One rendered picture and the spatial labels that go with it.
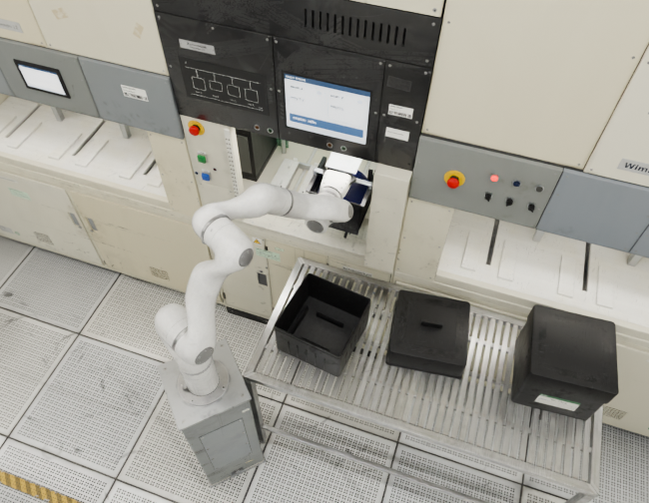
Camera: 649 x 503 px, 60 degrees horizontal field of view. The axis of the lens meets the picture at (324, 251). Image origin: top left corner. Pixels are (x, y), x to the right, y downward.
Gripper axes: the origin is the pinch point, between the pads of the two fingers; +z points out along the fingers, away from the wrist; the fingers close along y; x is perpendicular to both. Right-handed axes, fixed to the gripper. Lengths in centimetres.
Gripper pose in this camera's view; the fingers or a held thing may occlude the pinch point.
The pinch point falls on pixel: (343, 166)
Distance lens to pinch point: 215.3
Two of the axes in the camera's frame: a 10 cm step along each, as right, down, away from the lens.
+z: 3.3, -7.5, 5.8
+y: 9.4, 2.7, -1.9
